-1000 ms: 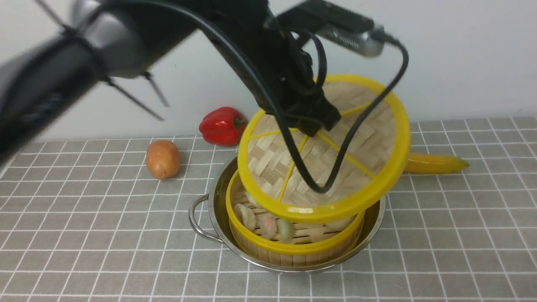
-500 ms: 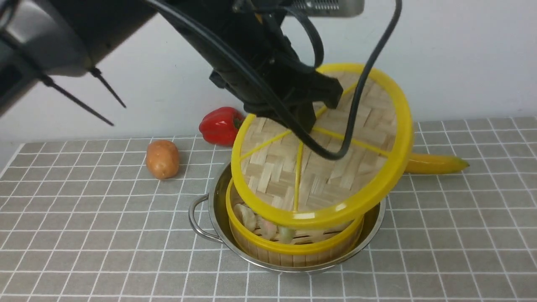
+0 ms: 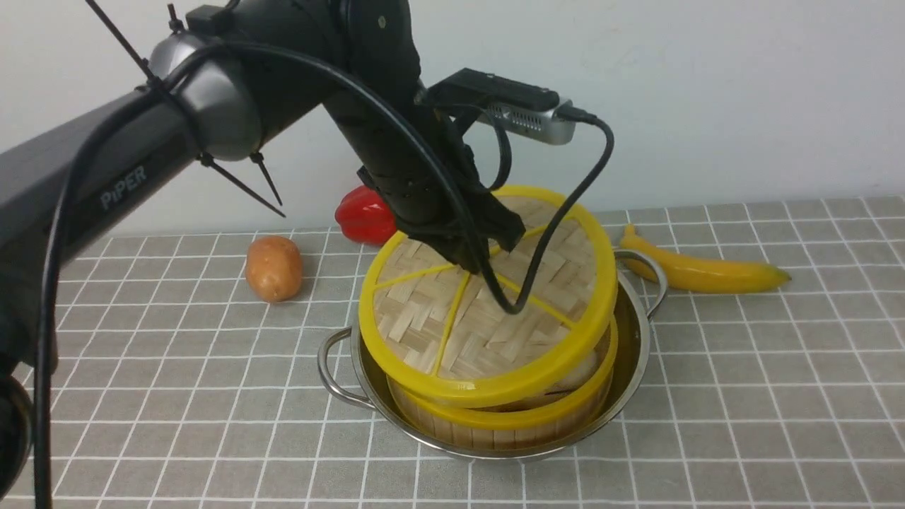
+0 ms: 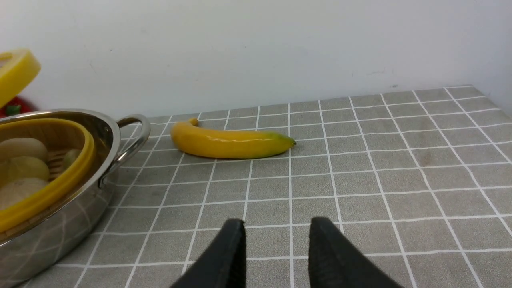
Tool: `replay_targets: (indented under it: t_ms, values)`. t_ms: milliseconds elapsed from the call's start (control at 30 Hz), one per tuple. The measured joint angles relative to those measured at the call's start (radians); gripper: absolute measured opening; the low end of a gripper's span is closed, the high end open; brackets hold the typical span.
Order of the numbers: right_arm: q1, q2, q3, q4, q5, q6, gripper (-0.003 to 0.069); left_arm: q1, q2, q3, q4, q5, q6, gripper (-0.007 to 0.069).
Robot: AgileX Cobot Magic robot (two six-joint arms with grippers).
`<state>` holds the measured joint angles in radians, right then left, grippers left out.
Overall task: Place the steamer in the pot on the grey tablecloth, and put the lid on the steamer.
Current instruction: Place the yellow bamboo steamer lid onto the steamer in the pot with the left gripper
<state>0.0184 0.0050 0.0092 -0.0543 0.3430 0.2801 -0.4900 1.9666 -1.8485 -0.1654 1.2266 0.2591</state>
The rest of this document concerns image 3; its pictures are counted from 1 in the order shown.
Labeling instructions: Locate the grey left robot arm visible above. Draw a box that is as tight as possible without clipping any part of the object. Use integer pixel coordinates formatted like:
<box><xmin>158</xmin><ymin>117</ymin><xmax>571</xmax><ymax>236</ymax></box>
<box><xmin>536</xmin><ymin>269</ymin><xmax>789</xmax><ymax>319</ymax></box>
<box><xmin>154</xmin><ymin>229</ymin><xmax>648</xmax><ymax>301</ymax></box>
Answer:
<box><xmin>2</xmin><ymin>1</ymin><xmax>525</xmax><ymax>508</ymax></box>

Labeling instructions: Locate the yellow bamboo steamer basket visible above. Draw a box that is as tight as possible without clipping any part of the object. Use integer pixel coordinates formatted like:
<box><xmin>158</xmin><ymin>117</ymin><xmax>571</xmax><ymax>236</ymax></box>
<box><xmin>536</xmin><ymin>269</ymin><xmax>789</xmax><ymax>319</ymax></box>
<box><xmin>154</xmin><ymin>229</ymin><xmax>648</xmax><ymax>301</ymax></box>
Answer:
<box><xmin>387</xmin><ymin>318</ymin><xmax>621</xmax><ymax>451</ymax></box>

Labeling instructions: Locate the stainless steel pot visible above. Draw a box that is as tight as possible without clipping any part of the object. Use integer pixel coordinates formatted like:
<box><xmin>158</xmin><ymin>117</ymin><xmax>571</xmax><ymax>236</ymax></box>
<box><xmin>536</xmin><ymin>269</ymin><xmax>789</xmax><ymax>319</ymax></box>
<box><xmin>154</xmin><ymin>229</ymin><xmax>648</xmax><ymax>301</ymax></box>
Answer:
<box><xmin>317</xmin><ymin>249</ymin><xmax>668</xmax><ymax>463</ymax></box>

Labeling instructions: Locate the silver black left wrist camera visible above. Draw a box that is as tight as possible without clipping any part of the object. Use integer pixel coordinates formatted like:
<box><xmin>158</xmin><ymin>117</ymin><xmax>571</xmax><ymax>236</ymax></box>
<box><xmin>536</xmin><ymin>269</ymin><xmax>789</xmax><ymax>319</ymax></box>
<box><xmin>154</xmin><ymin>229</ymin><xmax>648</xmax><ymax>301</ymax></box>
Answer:
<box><xmin>408</xmin><ymin>68</ymin><xmax>598</xmax><ymax>148</ymax></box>

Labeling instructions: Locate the red bell pepper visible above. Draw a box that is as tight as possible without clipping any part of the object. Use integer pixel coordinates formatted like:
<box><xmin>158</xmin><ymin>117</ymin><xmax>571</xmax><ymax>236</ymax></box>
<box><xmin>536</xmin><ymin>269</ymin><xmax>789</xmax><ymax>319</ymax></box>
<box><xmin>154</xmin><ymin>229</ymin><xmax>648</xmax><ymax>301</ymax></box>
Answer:
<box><xmin>334</xmin><ymin>186</ymin><xmax>397</xmax><ymax>246</ymax></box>

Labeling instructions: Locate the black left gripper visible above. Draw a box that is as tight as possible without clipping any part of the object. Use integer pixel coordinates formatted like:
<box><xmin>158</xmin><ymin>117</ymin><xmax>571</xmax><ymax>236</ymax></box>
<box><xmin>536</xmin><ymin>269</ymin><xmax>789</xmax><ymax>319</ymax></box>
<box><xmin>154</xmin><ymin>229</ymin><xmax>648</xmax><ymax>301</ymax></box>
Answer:
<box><xmin>325</xmin><ymin>85</ymin><xmax>526</xmax><ymax>274</ymax></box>

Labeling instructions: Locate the yellow bamboo steamer lid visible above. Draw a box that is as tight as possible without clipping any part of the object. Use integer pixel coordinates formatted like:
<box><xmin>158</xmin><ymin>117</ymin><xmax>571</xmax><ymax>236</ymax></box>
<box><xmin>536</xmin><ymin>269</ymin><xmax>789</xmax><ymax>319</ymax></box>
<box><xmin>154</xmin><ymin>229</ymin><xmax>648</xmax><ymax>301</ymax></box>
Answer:
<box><xmin>358</xmin><ymin>205</ymin><xmax>618</xmax><ymax>408</ymax></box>

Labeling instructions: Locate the grey checked tablecloth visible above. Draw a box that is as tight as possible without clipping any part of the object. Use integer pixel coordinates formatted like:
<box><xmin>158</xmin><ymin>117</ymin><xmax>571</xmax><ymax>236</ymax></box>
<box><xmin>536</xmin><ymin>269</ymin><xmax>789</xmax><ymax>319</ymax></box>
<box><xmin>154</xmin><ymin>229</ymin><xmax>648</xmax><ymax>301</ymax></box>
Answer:
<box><xmin>52</xmin><ymin>197</ymin><xmax>904</xmax><ymax>508</ymax></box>

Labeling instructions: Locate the yellow banana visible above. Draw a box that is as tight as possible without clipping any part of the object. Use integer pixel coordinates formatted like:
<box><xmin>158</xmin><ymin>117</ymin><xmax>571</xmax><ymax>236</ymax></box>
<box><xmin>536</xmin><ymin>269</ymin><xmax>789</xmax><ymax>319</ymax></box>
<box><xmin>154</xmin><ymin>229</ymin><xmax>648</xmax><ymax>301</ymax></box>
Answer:
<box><xmin>619</xmin><ymin>223</ymin><xmax>792</xmax><ymax>294</ymax></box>

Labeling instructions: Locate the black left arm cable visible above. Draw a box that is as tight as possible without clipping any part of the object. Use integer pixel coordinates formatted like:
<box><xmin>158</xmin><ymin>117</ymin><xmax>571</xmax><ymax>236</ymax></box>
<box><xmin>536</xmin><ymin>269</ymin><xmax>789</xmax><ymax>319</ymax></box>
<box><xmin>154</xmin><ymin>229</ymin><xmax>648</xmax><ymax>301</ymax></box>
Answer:
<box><xmin>32</xmin><ymin>40</ymin><xmax>615</xmax><ymax>509</ymax></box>

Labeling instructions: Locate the brown potato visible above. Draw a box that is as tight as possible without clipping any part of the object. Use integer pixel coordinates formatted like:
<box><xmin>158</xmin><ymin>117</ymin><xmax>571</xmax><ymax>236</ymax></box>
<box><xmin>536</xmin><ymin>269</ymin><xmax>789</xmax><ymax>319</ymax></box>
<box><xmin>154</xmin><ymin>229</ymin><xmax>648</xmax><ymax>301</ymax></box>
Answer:
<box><xmin>245</xmin><ymin>235</ymin><xmax>303</xmax><ymax>303</ymax></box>

